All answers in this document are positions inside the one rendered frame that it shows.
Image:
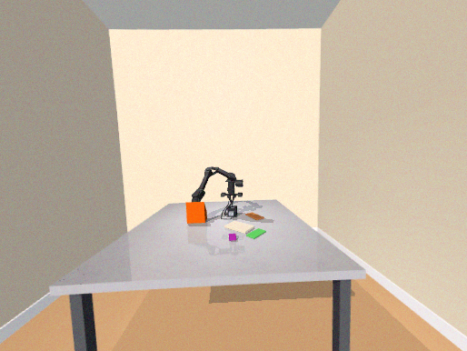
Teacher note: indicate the green rectangular block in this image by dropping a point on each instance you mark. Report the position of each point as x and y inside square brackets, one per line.
[255, 233]

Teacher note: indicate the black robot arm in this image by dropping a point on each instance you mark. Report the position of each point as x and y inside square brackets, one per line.
[232, 181]

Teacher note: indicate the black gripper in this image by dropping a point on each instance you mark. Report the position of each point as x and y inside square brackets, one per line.
[231, 193]

